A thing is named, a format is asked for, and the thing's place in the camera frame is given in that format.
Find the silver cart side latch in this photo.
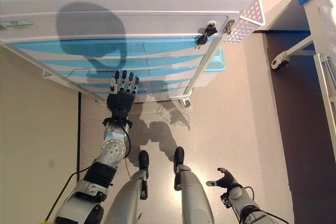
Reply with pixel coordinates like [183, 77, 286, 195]
[224, 19, 236, 35]

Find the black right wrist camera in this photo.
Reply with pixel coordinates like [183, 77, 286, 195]
[220, 192, 232, 207]

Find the black key bunch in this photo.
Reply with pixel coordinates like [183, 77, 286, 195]
[196, 23, 218, 49]

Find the white hospital bed frame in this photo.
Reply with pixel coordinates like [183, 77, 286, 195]
[262, 0, 336, 156]

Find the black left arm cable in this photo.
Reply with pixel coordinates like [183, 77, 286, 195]
[46, 166, 87, 221]

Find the right grey robot leg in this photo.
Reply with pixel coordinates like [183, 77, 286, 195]
[173, 146, 215, 224]

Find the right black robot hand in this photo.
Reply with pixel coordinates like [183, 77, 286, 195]
[206, 167, 236, 190]

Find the light blue waste bin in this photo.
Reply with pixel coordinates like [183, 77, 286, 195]
[193, 45, 226, 88]

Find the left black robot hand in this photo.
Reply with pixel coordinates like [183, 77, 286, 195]
[106, 69, 140, 119]

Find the white perforated side basket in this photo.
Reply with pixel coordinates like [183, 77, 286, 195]
[222, 0, 266, 44]

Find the cart label sticker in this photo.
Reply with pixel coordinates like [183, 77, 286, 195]
[0, 19, 36, 31]

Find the blue-front cart drawer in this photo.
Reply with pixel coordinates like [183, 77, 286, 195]
[5, 36, 217, 61]
[89, 86, 188, 103]
[34, 55, 207, 71]
[76, 77, 194, 91]
[43, 65, 202, 80]

